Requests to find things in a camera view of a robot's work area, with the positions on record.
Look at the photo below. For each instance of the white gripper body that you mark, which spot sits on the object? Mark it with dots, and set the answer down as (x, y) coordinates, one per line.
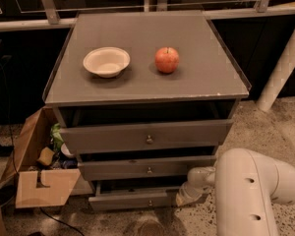
(200, 176)

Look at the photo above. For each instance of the grey bottom drawer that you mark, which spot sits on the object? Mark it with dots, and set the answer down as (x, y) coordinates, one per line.
(136, 193)

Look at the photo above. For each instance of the grey drawer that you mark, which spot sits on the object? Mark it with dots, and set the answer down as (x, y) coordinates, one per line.
(109, 138)
(143, 168)
(136, 193)

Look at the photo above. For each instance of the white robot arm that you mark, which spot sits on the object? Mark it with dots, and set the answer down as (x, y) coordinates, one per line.
(246, 185)

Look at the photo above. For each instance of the grey middle drawer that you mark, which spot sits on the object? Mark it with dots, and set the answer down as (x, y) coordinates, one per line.
(143, 168)

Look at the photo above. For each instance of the grey top drawer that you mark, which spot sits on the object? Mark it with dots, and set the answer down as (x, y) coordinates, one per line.
(109, 138)

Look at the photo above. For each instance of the grey drawer cabinet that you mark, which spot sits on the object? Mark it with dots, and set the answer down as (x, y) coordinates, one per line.
(207, 85)

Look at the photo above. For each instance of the red apple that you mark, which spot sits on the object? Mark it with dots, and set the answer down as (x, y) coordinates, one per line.
(166, 60)

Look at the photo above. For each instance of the green bag in box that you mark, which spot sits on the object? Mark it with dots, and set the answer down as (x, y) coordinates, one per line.
(56, 138)

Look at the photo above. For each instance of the yellow sponge in box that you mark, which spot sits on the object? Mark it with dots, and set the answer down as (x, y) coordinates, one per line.
(46, 156)

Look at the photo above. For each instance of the white paper bowl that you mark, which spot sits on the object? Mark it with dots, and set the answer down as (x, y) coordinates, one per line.
(106, 62)

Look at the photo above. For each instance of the open cardboard box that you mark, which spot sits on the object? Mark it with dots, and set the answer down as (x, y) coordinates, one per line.
(45, 188)

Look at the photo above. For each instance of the white diagonal pole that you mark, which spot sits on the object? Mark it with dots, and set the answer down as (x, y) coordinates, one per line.
(279, 76)

